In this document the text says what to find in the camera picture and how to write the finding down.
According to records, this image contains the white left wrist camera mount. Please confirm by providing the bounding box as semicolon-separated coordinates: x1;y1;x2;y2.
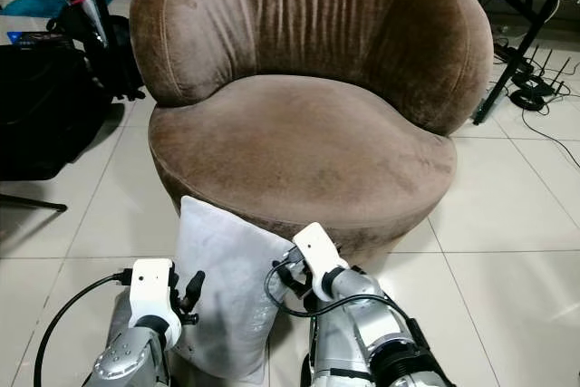
131;258;175;326

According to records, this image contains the brown velvet round sofa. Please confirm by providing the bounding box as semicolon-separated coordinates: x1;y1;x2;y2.
130;0;495;266

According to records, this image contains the white pillow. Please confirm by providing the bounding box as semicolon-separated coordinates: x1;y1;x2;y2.
109;195;295;381

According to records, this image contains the black backpack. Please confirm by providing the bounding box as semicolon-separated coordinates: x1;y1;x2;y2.
50;6;146;101

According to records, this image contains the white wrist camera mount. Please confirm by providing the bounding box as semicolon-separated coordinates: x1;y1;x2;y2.
292;221;347;302
131;258;175;326

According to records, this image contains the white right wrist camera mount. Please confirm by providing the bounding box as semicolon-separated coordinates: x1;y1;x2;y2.
292;221;347;302

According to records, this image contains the blue mat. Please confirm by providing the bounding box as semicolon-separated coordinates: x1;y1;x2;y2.
2;0;64;17

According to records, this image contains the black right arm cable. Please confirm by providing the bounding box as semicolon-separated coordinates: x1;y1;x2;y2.
265;260;409;320

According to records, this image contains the black soft case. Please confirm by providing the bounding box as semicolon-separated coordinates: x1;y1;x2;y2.
0;43;96;181

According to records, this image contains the black metal stand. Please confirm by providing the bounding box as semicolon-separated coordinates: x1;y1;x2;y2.
0;192;69;214

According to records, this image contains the black router with antennas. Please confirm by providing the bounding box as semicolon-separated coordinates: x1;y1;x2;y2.
503;43;576;114

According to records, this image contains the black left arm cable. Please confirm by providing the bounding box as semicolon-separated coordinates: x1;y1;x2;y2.
34;269;137;387

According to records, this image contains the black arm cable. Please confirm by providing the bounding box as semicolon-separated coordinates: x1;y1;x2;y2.
265;260;409;320
34;269;137;387

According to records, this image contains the blue labelled box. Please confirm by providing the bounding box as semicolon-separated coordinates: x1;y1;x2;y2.
7;30;75;50

